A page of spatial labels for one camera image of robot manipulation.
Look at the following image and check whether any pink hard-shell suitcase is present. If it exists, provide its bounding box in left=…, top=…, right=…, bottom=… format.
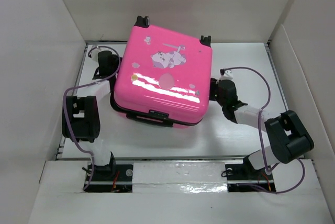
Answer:
left=110, top=16, right=213, bottom=127

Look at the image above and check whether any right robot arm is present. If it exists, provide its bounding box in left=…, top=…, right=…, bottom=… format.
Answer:
left=209, top=78, right=315, bottom=178

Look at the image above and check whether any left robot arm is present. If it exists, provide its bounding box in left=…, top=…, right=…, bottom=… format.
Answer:
left=62, top=46, right=121, bottom=180

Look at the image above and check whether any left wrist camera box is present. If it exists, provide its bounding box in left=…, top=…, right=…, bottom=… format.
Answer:
left=88, top=47, right=101, bottom=62

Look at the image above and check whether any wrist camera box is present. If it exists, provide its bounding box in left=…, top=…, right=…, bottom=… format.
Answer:
left=219, top=69, right=233, bottom=80
left=88, top=47, right=101, bottom=62

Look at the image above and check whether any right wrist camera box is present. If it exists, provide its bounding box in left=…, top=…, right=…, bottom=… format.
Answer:
left=219, top=69, right=233, bottom=80

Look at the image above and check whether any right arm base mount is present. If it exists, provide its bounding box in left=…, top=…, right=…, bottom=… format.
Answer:
left=221, top=163, right=276, bottom=193

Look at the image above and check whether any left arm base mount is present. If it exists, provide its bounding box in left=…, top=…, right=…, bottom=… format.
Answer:
left=82, top=163, right=133, bottom=193

